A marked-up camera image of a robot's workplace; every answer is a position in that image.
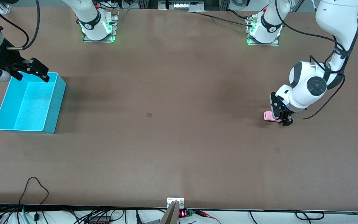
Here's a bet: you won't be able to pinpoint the pink jeep toy black roof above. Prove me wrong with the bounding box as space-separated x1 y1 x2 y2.
264 111 282 122

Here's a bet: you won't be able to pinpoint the cyan plastic bin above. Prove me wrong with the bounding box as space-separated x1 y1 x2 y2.
0 72 67 134

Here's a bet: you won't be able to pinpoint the lit equipment box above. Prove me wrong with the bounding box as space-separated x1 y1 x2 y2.
158 0 204 12

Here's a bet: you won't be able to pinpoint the grey aluminium bar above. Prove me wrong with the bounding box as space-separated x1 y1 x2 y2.
160 201 180 224

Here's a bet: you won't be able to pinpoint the black power strip orange switches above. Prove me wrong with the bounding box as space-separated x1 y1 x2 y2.
87 216 112 224

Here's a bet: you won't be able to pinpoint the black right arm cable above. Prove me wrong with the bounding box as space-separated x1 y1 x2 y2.
0 3 30 50
23 0 41 50

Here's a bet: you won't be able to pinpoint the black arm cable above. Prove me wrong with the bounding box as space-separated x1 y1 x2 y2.
0 3 30 50
23 0 41 50
275 0 358 120

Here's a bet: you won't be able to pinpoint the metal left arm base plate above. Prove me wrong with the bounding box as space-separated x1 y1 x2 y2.
247 14 280 46

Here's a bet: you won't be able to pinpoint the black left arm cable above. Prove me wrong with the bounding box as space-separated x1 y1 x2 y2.
275 0 358 120

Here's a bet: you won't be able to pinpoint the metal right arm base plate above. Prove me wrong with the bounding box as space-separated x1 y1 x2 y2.
83 9 119 43

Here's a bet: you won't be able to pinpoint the black coiled cable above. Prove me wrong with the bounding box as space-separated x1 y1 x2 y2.
295 210 325 220

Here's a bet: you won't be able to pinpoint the black cable on table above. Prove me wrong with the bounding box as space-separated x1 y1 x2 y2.
226 9 254 20
195 12 254 27

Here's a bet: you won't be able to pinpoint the thin black looped cable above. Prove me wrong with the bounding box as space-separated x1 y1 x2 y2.
18 177 49 224

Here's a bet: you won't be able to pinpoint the red clip wires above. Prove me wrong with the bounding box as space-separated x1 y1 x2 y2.
195 210 222 224

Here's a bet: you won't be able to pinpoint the teal cable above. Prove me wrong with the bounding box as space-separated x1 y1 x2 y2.
21 206 31 224

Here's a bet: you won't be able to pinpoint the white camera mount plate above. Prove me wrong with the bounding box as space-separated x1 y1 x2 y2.
167 198 185 209

